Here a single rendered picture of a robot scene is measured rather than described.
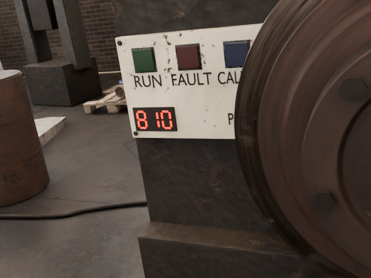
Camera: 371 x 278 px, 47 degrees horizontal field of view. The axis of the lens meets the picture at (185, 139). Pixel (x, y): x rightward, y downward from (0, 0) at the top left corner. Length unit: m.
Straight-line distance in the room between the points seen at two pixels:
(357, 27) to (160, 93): 0.37
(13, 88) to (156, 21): 2.50
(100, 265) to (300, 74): 1.99
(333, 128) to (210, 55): 0.30
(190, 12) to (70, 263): 1.92
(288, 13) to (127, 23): 0.33
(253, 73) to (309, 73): 0.08
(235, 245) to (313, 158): 0.35
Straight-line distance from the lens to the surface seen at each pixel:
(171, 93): 0.72
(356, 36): 0.47
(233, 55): 0.66
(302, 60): 0.49
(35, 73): 6.17
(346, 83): 0.42
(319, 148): 0.45
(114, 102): 5.10
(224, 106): 0.69
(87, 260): 2.44
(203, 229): 0.83
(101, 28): 7.91
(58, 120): 4.92
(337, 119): 0.44
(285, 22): 0.51
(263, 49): 0.52
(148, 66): 0.72
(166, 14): 0.72
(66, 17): 5.77
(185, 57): 0.69
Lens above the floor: 1.31
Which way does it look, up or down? 20 degrees down
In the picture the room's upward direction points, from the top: 8 degrees counter-clockwise
